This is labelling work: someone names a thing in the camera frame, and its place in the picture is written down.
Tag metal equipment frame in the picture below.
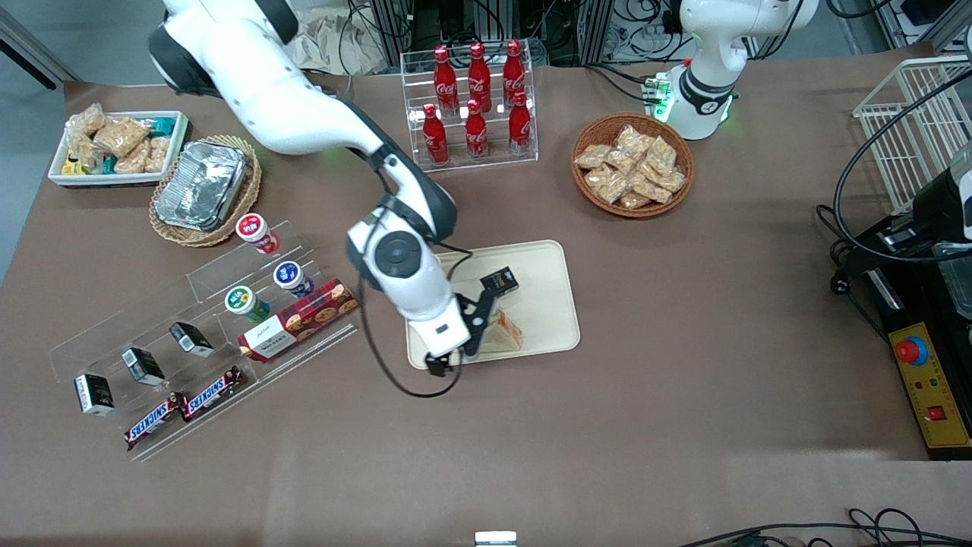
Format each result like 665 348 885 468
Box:
368 0 617 66

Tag red cookie box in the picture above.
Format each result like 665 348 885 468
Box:
238 278 360 364

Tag white wire basket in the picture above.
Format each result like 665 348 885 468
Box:
852 55 972 216

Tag triangle sandwich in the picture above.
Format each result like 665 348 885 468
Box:
480 308 525 353

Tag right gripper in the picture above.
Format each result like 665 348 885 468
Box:
409 278 503 360

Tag black table edge cables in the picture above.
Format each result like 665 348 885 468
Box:
676 507 972 547

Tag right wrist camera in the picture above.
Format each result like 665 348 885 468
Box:
423 346 466 379

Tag red cola bottle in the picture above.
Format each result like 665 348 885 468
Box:
464 99 491 161
467 42 493 112
507 91 533 156
433 46 459 116
421 103 450 166
502 40 527 107

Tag red emergency stop button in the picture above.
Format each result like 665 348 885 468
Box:
895 334 930 366

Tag clear plastic container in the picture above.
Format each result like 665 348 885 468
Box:
940 241 972 321

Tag red lid cup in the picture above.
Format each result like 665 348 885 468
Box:
235 213 281 257

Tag blue lid cup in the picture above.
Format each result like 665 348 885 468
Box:
273 261 314 299

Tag round brown wicker basket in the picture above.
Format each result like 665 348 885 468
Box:
571 112 696 220

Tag light straw wicker basket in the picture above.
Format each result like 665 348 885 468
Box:
149 134 264 248

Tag small black carton box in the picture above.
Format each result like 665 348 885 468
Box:
169 321 216 359
74 372 116 417
480 267 520 299
121 347 166 387

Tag black cable with plug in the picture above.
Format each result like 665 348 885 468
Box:
816 203 882 299

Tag clear acrylic bottle rack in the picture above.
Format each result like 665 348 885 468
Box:
400 47 539 175

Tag black looped cable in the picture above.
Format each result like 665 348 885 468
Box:
832 68 972 264

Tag green lid cup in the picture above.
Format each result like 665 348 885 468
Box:
224 286 271 324

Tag beige crumpled cloth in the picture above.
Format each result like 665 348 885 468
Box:
289 9 393 77

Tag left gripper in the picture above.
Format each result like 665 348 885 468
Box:
843 167 972 275

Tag cream plastic tray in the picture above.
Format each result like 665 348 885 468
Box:
406 239 582 371

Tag clear acrylic stepped stand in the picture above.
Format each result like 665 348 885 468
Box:
49 220 359 463

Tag white rectangular bin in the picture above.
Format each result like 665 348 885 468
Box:
48 111 191 188

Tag aluminium foil container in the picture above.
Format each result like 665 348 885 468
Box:
154 141 251 232

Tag black yellow control box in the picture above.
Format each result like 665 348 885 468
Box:
866 262 972 462

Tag snickers chocolate bar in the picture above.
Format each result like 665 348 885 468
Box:
180 365 246 424
124 392 188 451

